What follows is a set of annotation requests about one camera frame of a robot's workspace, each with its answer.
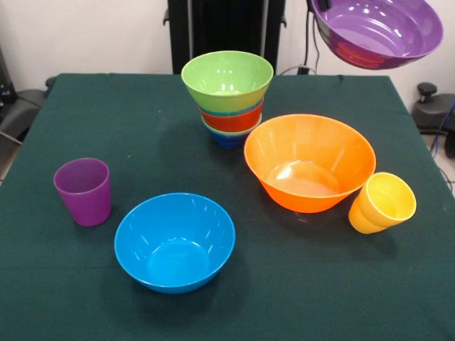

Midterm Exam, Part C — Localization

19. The large green bowl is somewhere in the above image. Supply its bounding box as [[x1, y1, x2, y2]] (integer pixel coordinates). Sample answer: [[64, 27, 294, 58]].
[[181, 50, 274, 114]]

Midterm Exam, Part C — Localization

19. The large orange bowl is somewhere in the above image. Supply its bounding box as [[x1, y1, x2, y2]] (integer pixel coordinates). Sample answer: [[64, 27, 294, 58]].
[[243, 114, 377, 214]]

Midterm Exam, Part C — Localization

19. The red small bowl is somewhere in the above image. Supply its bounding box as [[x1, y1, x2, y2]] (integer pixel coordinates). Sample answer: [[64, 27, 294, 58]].
[[197, 100, 265, 134]]

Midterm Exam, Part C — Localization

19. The dark blue small bowl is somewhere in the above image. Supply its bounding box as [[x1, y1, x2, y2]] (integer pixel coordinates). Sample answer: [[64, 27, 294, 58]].
[[202, 122, 261, 149]]

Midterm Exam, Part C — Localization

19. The large purple bowl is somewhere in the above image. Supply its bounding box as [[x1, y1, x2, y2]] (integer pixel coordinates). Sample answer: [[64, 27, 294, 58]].
[[310, 0, 444, 71]]

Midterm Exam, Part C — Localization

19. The large blue bowl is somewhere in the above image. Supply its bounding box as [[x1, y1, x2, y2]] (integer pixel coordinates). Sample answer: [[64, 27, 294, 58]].
[[114, 192, 237, 295]]

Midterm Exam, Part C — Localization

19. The purple cup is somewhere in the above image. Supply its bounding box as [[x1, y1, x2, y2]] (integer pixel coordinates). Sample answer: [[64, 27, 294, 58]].
[[53, 157, 112, 227]]

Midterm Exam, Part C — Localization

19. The dark green tablecloth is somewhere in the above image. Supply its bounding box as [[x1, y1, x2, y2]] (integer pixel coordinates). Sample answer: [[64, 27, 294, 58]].
[[0, 72, 455, 341]]

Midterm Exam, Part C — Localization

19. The black wall cable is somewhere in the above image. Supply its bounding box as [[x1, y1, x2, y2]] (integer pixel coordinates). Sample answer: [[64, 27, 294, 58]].
[[304, 0, 321, 75]]

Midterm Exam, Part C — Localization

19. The black pedestal leg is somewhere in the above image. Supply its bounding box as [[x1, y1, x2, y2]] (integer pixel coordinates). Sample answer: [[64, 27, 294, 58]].
[[411, 82, 455, 159], [0, 76, 57, 143]]

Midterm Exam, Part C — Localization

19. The blue floor cable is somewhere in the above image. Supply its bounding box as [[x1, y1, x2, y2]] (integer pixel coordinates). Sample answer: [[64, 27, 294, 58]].
[[429, 101, 455, 157]]

